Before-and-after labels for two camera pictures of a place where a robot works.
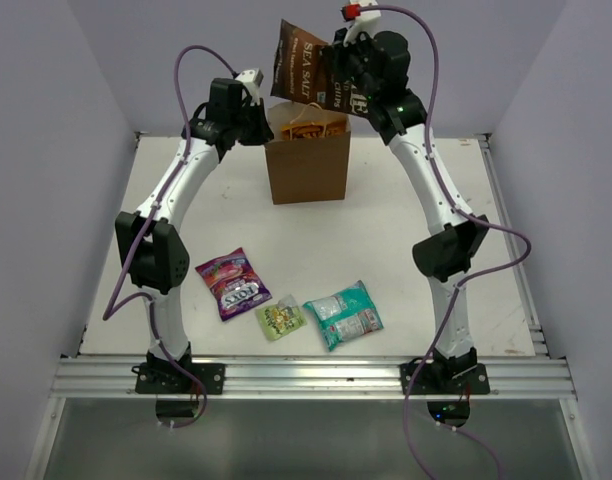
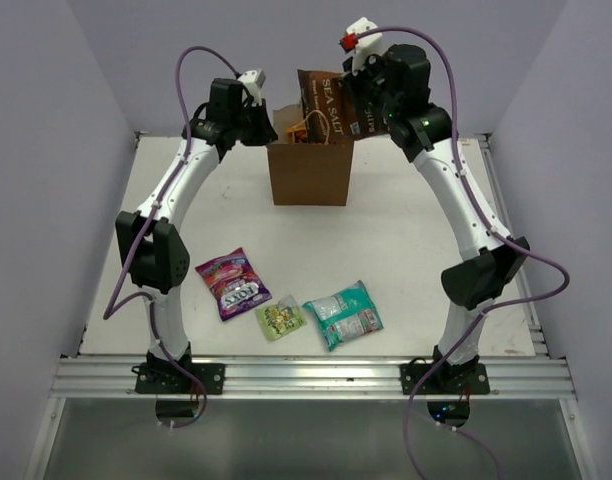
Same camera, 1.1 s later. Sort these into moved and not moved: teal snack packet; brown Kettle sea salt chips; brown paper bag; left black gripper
Moved: brown Kettle sea salt chips
Not moved: brown paper bag; teal snack packet; left black gripper
